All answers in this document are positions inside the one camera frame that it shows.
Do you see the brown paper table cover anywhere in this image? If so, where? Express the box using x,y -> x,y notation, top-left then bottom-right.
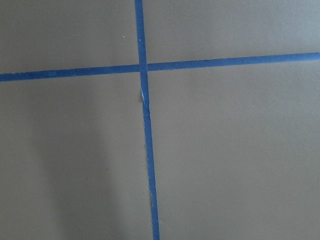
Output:
0,0 -> 320,240

